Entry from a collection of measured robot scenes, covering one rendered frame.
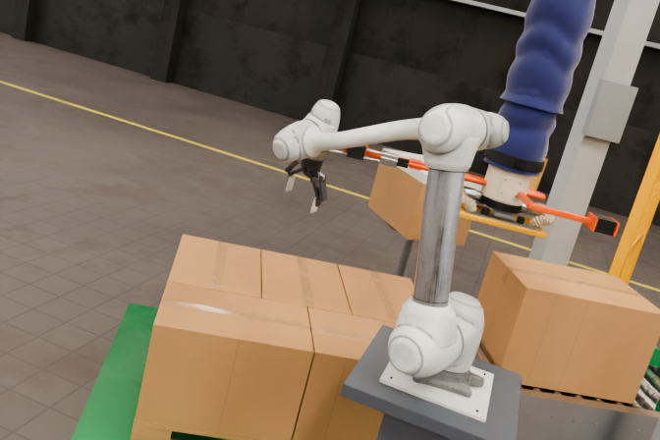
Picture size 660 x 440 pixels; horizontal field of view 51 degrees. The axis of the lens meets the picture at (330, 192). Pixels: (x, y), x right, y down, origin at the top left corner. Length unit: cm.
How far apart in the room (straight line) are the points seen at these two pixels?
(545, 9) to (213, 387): 183
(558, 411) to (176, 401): 142
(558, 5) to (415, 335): 131
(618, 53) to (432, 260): 225
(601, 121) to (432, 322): 219
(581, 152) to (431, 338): 220
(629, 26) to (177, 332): 269
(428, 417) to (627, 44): 248
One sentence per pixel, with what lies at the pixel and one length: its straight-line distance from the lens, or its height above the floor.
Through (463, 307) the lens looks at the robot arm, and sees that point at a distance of 208.
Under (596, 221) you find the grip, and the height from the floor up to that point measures 129.
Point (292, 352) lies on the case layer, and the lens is 262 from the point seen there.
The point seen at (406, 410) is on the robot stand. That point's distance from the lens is 203.
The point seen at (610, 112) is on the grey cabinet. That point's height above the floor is 162.
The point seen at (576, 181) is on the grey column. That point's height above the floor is 122.
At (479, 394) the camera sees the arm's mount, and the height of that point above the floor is 76.
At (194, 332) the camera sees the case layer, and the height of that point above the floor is 54.
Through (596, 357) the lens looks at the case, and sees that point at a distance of 297.
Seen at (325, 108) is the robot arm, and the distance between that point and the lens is 226.
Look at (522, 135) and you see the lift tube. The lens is 263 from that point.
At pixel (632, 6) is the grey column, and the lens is 392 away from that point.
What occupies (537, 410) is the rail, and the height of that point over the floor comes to 54.
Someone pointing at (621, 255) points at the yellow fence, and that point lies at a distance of 354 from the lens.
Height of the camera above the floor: 173
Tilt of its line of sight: 14 degrees down
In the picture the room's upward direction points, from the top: 14 degrees clockwise
